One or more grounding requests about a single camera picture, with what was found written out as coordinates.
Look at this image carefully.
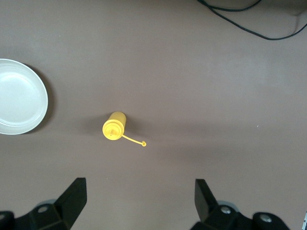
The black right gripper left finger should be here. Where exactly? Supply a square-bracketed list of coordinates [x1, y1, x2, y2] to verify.
[0, 177, 87, 230]

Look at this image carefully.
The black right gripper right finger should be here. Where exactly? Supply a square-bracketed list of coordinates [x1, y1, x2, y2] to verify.
[191, 179, 291, 230]

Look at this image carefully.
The yellow squeeze bottle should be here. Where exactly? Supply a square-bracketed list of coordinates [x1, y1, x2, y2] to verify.
[102, 111, 147, 148]

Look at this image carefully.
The beige round plate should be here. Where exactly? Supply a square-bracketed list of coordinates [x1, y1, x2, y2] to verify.
[0, 58, 49, 136]

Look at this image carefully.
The black looped cable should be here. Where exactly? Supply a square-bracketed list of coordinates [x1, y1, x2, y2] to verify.
[203, 0, 263, 12]
[196, 0, 307, 41]

